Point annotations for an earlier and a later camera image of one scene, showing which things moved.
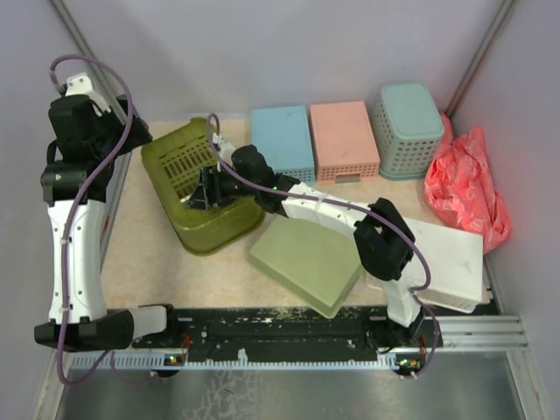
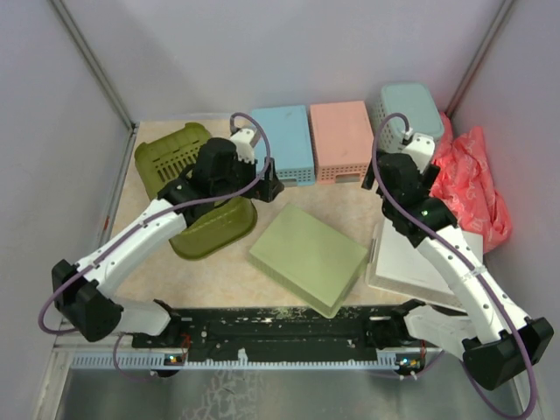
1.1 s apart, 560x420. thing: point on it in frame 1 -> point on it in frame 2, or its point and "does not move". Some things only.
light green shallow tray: (318, 264) does not move
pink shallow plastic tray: (343, 143) does not move
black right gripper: (211, 178) -> (427, 178)
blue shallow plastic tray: (282, 136) does not move
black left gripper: (136, 136) -> (267, 189)
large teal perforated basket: (408, 128) does not move
